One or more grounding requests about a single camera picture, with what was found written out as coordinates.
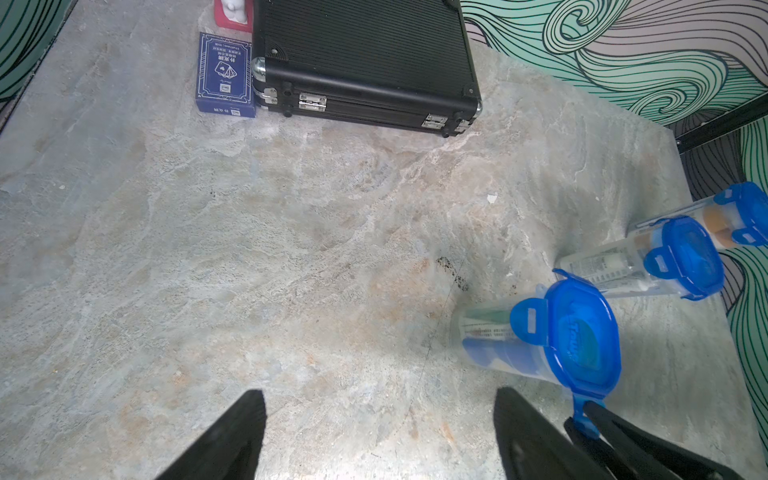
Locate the middle jar blue lid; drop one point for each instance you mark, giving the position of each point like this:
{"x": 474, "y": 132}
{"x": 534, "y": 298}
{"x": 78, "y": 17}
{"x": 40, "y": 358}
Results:
{"x": 675, "y": 257}

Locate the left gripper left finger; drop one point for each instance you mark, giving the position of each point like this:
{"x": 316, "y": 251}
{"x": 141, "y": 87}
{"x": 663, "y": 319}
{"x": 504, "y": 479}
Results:
{"x": 228, "y": 449}

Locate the far jar blue lid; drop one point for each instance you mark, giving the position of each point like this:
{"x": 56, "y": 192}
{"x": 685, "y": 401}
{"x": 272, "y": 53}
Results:
{"x": 735, "y": 217}

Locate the black ribbed case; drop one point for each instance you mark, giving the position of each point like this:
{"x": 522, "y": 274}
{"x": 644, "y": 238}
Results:
{"x": 396, "y": 64}

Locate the toiletry jar blue lid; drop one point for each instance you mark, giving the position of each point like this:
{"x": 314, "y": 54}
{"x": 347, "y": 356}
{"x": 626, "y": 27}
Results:
{"x": 565, "y": 334}

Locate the blue playing card box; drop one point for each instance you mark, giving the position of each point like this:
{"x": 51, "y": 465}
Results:
{"x": 223, "y": 83}

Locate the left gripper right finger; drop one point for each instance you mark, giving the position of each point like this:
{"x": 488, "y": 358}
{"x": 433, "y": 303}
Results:
{"x": 530, "y": 447}

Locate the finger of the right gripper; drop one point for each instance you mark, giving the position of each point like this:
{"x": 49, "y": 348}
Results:
{"x": 599, "y": 451}
{"x": 649, "y": 456}

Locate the white pink small bottle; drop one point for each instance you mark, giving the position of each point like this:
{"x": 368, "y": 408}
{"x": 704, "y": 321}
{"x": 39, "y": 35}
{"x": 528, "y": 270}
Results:
{"x": 234, "y": 15}

